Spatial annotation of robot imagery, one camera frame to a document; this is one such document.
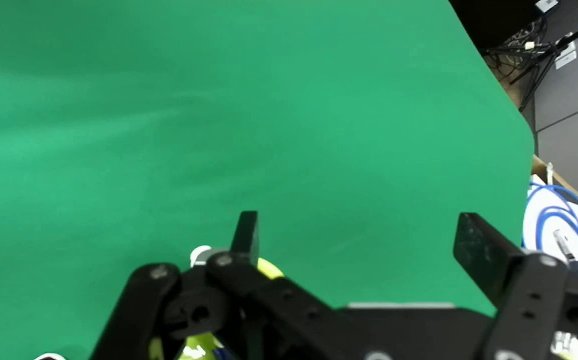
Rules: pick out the stand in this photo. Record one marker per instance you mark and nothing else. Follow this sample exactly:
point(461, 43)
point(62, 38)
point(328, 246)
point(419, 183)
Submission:
point(543, 55)

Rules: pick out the small white object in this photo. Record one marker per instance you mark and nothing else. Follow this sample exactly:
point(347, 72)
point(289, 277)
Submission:
point(200, 255)

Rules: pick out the green cloth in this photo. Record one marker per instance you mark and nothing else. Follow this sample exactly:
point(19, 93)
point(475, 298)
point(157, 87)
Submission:
point(269, 125)

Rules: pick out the cardboard box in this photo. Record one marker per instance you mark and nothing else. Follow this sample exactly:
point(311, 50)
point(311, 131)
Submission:
point(561, 177)

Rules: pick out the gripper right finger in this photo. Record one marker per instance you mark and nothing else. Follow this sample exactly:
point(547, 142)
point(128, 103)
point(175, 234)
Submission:
point(528, 295)

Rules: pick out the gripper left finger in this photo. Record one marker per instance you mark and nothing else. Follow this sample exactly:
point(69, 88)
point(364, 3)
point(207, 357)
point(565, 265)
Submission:
point(249, 295)

